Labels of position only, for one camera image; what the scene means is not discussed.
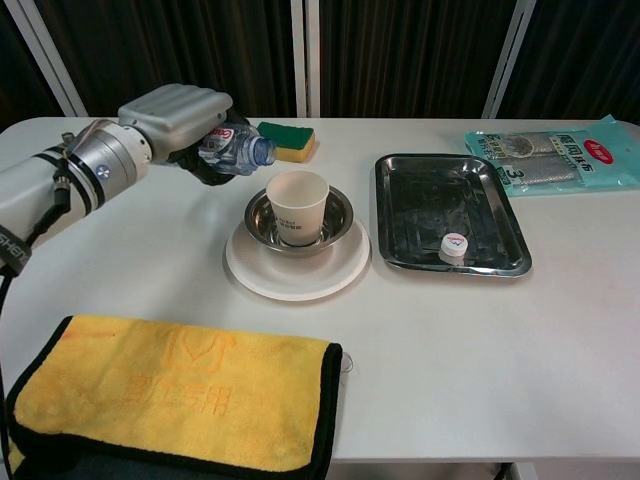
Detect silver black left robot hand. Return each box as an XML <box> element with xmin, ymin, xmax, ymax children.
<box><xmin>117</xmin><ymin>83</ymin><xmax>261</xmax><ymax>188</ymax></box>

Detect clear plastic water bottle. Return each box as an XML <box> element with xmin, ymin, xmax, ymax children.
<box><xmin>197</xmin><ymin>122</ymin><xmax>278</xmax><ymax>176</ymax></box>

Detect white paper cup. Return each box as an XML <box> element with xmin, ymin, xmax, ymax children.
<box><xmin>265</xmin><ymin>169</ymin><xmax>330</xmax><ymax>249</ymax></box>

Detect white bottle cap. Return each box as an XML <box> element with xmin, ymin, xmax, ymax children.
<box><xmin>438</xmin><ymin>232</ymin><xmax>470</xmax><ymax>262</ymax></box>

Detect yellow sponge with green pad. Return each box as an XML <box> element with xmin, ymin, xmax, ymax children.
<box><xmin>257</xmin><ymin>119</ymin><xmax>317</xmax><ymax>164</ymax></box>

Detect stainless steel bowl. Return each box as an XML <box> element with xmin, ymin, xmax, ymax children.
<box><xmin>244</xmin><ymin>185</ymin><xmax>355</xmax><ymax>258</ymax></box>

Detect white round plate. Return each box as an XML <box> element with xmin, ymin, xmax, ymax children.
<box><xmin>224</xmin><ymin>219</ymin><xmax>372</xmax><ymax>303</ymax></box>

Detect stainless steel rectangular tray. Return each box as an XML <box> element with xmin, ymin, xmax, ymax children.
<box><xmin>374</xmin><ymin>153</ymin><xmax>533</xmax><ymax>280</ymax></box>

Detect yellow towel with black trim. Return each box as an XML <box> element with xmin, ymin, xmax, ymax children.
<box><xmin>2</xmin><ymin>314</ymin><xmax>344</xmax><ymax>480</ymax></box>

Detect teal packaged cleaning cloths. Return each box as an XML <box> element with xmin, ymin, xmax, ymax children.
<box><xmin>462</xmin><ymin>114</ymin><xmax>640</xmax><ymax>198</ymax></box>

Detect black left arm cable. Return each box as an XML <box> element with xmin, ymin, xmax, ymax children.
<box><xmin>0</xmin><ymin>132</ymin><xmax>76</xmax><ymax>469</ymax></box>

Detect white partition frame post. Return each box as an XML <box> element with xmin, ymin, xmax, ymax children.
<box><xmin>10</xmin><ymin>0</ymin><xmax>87</xmax><ymax>119</ymax></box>
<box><xmin>481</xmin><ymin>0</ymin><xmax>537</xmax><ymax>120</ymax></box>
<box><xmin>292</xmin><ymin>0</ymin><xmax>322</xmax><ymax>119</ymax></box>

